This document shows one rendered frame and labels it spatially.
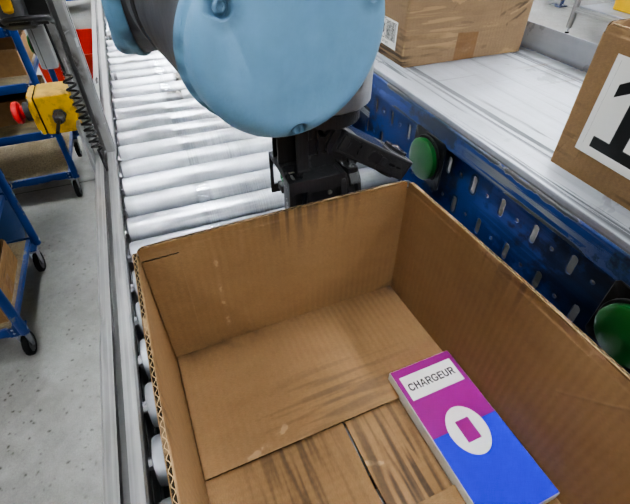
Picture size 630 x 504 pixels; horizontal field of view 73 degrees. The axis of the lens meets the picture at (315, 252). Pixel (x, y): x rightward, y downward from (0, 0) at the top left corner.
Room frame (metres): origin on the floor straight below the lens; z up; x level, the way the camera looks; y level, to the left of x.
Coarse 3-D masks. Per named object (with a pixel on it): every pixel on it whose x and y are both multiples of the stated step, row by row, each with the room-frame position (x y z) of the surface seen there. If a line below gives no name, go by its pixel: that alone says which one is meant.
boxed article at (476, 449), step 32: (448, 352) 0.28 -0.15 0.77; (416, 384) 0.24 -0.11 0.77; (448, 384) 0.24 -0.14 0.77; (416, 416) 0.20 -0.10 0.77; (448, 416) 0.20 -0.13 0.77; (480, 416) 0.20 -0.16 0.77; (448, 448) 0.17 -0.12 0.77; (480, 448) 0.17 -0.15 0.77; (512, 448) 0.17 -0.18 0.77; (480, 480) 0.15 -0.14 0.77; (512, 480) 0.15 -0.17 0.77; (544, 480) 0.15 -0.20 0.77
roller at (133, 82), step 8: (120, 80) 1.16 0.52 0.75; (128, 80) 1.16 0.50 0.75; (136, 80) 1.16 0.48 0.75; (144, 80) 1.17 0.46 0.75; (152, 80) 1.17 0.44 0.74; (160, 80) 1.18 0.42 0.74; (168, 80) 1.18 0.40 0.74; (176, 80) 1.19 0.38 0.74; (112, 88) 1.13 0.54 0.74; (120, 88) 1.13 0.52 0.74
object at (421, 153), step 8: (416, 144) 0.64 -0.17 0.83; (424, 144) 0.63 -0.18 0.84; (416, 152) 0.64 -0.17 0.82; (424, 152) 0.62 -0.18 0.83; (432, 152) 0.61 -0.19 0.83; (416, 160) 0.64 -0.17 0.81; (424, 160) 0.62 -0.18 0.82; (432, 160) 0.61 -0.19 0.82; (416, 168) 0.63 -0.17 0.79; (424, 168) 0.61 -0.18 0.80; (432, 168) 0.60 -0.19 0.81; (424, 176) 0.61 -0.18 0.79
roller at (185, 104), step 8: (152, 104) 1.00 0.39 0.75; (160, 104) 1.00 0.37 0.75; (168, 104) 1.00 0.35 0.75; (176, 104) 1.01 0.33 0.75; (184, 104) 1.01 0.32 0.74; (192, 104) 1.02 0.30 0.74; (120, 112) 0.96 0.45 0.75; (128, 112) 0.96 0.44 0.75; (136, 112) 0.97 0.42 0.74; (144, 112) 0.97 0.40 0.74; (152, 112) 0.98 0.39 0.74; (160, 112) 0.98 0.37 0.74; (168, 112) 0.99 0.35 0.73
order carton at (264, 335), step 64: (384, 192) 0.38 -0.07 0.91; (192, 256) 0.30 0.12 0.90; (256, 256) 0.33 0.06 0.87; (320, 256) 0.35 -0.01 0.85; (384, 256) 0.39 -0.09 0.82; (448, 256) 0.32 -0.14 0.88; (192, 320) 0.29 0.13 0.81; (256, 320) 0.32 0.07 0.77; (320, 320) 0.33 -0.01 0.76; (384, 320) 0.33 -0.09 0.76; (448, 320) 0.30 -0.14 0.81; (512, 320) 0.24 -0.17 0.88; (192, 384) 0.25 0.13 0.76; (256, 384) 0.25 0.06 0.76; (320, 384) 0.25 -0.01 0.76; (384, 384) 0.25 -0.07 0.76; (512, 384) 0.21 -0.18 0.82; (576, 384) 0.17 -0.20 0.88; (192, 448) 0.16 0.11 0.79; (256, 448) 0.18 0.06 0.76; (320, 448) 0.18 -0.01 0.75; (384, 448) 0.18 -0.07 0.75; (576, 448) 0.15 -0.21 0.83
